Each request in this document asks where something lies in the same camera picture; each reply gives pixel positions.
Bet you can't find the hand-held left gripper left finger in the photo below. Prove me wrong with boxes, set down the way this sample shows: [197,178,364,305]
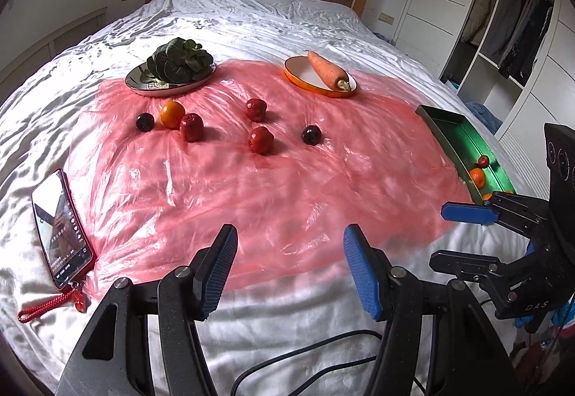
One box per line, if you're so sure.
[54,224,239,396]

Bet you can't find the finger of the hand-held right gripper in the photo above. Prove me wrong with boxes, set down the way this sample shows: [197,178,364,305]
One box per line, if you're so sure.
[441,192,554,240]
[429,250,536,286]

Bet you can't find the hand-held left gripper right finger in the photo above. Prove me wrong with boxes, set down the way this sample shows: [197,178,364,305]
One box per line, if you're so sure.
[344,224,517,396]

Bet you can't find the green metal tray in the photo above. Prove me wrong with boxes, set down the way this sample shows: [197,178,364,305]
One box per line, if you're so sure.
[415,105,517,206]

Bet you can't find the person's right hand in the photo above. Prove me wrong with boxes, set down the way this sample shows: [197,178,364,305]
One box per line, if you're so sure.
[516,295,575,332]

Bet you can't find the pink plastic sheet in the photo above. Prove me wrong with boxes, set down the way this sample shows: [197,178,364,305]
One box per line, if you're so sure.
[67,59,477,302]

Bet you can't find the blue cloth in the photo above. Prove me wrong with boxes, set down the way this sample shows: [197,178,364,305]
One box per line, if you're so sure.
[465,102,503,134]

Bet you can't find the small orange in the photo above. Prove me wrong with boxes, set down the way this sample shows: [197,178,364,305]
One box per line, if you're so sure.
[160,101,186,129]

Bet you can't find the smartphone with red case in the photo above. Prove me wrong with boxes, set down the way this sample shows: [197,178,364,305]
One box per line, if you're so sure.
[31,168,97,291]

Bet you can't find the black hanging clothes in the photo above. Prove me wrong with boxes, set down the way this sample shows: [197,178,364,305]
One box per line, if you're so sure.
[498,0,555,87]

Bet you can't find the grey hanging jacket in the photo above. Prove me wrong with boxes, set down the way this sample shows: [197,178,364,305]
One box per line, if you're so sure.
[483,0,526,64]

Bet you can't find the carrot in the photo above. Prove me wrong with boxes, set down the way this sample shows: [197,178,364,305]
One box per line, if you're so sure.
[307,50,352,92]

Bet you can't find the patterned plate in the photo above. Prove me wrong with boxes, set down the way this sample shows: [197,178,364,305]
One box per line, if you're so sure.
[125,59,217,98]

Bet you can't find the orange rimmed white plate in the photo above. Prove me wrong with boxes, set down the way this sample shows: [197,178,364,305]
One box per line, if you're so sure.
[283,56,358,99]

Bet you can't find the dark green bok choy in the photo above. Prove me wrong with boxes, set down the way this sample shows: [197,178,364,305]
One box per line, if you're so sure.
[146,37,214,84]

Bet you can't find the black cable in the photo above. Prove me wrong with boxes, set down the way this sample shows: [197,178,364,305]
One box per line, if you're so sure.
[230,330,450,396]

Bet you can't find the red phone lanyard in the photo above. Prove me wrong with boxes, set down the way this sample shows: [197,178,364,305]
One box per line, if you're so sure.
[17,284,91,325]

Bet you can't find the wooden wall panel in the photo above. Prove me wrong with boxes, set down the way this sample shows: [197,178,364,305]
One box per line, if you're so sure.
[0,7,109,87]

